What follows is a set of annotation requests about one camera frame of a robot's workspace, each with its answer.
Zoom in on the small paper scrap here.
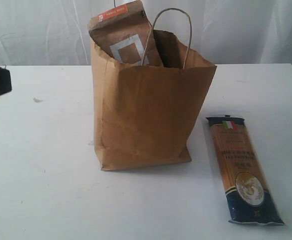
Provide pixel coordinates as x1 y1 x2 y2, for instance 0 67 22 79
33 98 42 103

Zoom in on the brown kraft coffee pouch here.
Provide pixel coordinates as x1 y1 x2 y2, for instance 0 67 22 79
88 0 163 67

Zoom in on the brown paper shopping bag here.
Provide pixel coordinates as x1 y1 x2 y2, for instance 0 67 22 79
90 22 216 171

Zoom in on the spaghetti packet dark blue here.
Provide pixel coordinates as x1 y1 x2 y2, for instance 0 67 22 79
207 115 284 226

